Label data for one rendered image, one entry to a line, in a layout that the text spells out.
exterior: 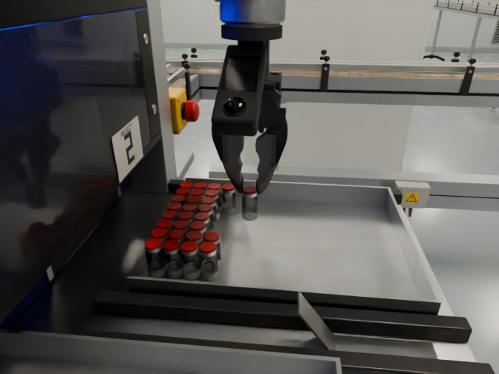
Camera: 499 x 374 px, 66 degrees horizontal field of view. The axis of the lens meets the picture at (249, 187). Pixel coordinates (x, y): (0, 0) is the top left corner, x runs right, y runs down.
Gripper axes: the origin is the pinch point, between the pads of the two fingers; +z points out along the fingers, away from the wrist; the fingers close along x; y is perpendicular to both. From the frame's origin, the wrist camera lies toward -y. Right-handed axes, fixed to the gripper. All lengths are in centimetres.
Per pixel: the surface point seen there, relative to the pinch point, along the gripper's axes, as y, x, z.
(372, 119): 150, -46, 37
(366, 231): 3.8, -17.1, 8.4
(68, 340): -22.4, 14.5, 5.4
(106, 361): -22.4, 11.3, 7.9
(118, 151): -4.3, 15.5, -6.1
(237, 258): -4.8, 1.0, 8.4
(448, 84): 89, -56, 5
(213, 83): 88, 23, 7
